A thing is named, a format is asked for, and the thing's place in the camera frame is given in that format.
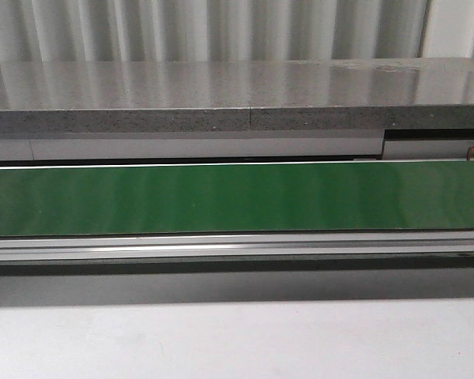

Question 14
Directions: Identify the grey granite counter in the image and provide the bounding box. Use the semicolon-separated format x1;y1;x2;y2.
0;58;474;163

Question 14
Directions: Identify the green conveyor belt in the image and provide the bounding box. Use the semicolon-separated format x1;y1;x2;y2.
0;160;474;276

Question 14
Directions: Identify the white pleated curtain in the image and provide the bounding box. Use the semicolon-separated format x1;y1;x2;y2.
0;1;429;62

